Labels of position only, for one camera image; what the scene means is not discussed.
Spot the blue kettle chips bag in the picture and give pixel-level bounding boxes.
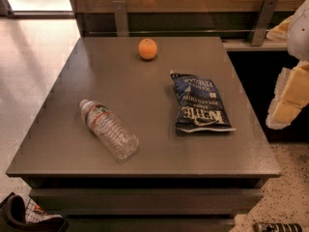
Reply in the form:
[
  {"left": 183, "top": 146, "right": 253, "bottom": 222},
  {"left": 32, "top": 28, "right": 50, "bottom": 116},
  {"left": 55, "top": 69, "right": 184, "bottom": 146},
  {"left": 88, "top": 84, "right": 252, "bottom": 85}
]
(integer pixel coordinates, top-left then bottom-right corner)
[{"left": 170, "top": 72, "right": 234, "bottom": 133}]

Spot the metal bracket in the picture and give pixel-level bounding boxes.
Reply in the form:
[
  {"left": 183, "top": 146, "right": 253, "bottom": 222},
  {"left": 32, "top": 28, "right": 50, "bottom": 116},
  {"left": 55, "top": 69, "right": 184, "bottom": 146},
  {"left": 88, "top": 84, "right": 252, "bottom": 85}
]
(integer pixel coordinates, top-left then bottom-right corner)
[
  {"left": 248, "top": 0, "right": 278, "bottom": 46},
  {"left": 113, "top": 0, "right": 129, "bottom": 37}
]

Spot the grey drawer table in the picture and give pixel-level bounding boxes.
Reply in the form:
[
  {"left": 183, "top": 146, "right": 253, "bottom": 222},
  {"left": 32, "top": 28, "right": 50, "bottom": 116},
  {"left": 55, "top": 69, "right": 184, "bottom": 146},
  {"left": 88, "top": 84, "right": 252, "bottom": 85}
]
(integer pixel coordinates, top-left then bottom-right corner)
[{"left": 7, "top": 37, "right": 280, "bottom": 232}]

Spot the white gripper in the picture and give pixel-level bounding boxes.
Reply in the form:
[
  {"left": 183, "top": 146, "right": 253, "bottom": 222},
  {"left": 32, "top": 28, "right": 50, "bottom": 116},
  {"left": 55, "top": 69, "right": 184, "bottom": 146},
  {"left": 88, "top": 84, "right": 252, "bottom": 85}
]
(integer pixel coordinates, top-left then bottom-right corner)
[{"left": 266, "top": 0, "right": 309, "bottom": 130}]

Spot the left metal bracket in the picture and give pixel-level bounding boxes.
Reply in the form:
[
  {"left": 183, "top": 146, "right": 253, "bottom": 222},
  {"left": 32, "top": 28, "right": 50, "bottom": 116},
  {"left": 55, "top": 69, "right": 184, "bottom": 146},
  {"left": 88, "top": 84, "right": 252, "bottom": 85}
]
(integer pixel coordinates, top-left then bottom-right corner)
[{"left": 113, "top": 0, "right": 129, "bottom": 37}]

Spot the orange fruit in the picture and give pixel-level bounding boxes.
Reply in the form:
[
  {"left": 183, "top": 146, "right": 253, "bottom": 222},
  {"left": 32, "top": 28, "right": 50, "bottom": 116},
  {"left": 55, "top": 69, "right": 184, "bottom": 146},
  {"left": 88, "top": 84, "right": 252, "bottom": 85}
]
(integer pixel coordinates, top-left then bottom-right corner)
[{"left": 138, "top": 39, "right": 157, "bottom": 60}]

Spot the right metal bracket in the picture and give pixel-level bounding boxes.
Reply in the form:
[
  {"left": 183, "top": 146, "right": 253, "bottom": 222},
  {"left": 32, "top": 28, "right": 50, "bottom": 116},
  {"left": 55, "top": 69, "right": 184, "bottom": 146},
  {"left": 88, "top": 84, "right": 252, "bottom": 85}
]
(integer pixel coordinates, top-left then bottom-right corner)
[{"left": 248, "top": 0, "right": 278, "bottom": 46}]

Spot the clear plastic water bottle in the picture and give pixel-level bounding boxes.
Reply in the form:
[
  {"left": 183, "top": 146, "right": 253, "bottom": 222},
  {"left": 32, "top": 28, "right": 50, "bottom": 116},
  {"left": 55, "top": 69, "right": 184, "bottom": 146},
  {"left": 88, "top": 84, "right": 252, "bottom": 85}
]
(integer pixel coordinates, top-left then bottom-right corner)
[{"left": 79, "top": 100, "right": 139, "bottom": 161}]

